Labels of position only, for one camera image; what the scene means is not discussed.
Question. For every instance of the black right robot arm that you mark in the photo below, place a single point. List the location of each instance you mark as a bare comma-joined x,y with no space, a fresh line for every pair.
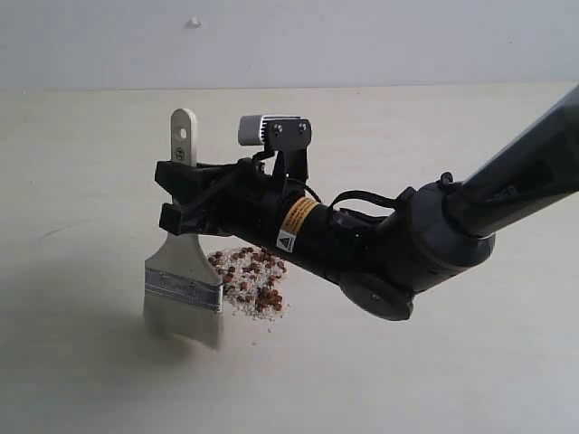
380,251

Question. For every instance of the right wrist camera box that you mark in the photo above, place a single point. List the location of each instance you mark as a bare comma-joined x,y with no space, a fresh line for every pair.
275,132

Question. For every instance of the wooden paint brush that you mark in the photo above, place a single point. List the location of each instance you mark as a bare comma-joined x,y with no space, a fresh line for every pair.
181,289

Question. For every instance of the small white wall fixture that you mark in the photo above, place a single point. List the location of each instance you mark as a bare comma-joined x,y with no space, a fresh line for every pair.
194,23

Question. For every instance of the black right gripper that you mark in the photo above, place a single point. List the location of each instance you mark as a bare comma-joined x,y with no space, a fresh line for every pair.
247,198

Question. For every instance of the pile of crumbs and pellets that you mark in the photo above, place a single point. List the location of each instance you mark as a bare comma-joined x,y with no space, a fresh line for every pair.
252,296

